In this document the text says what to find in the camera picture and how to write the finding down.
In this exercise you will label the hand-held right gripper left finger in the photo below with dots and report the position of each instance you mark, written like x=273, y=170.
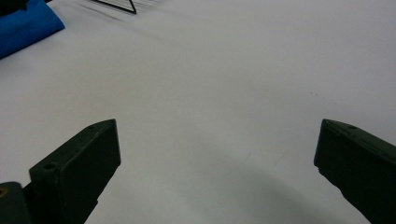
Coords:
x=77, y=168

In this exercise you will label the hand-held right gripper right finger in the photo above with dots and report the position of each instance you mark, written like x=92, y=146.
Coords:
x=361, y=165

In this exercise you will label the blue towel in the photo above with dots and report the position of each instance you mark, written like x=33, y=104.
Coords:
x=25, y=28

